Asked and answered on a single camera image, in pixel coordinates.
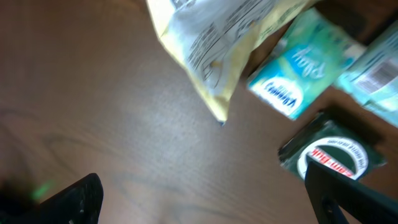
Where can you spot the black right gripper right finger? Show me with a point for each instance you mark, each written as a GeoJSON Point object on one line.
{"type": "Point", "coordinates": [331, 192]}

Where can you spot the yellow white snack bag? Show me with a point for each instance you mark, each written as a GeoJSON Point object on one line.
{"type": "Point", "coordinates": [212, 39]}

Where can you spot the green white snack packet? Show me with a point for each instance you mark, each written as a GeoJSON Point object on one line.
{"type": "Point", "coordinates": [372, 80]}

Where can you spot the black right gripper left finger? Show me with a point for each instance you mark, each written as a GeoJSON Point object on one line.
{"type": "Point", "coordinates": [80, 202]}

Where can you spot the teal Kleenex tissue pack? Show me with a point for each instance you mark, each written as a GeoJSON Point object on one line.
{"type": "Point", "coordinates": [308, 58]}

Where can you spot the dark box round white label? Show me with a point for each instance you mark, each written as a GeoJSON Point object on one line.
{"type": "Point", "coordinates": [331, 141]}

